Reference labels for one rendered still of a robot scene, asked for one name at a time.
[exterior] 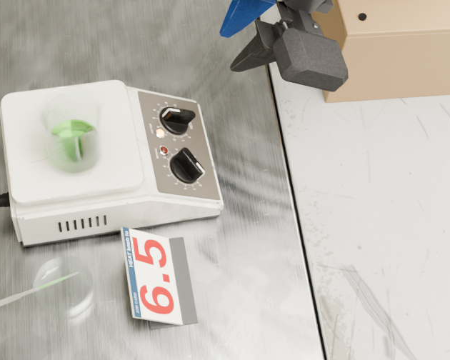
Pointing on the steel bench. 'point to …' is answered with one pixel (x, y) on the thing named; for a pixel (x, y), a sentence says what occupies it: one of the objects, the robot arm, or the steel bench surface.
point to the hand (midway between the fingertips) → (251, 28)
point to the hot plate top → (136, 174)
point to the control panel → (198, 137)
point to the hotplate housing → (108, 201)
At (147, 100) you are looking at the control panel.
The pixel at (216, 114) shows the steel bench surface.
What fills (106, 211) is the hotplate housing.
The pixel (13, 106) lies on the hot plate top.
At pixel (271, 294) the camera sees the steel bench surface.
